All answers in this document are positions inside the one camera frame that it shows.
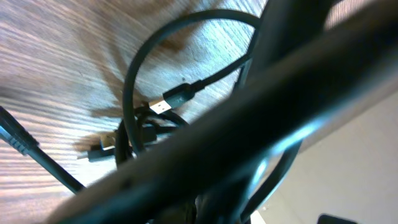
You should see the thin black USB cable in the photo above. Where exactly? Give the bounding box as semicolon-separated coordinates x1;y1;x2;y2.
0;8;262;195

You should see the thick black HDMI cable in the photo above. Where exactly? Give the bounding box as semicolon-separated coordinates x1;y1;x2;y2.
46;0;398;224

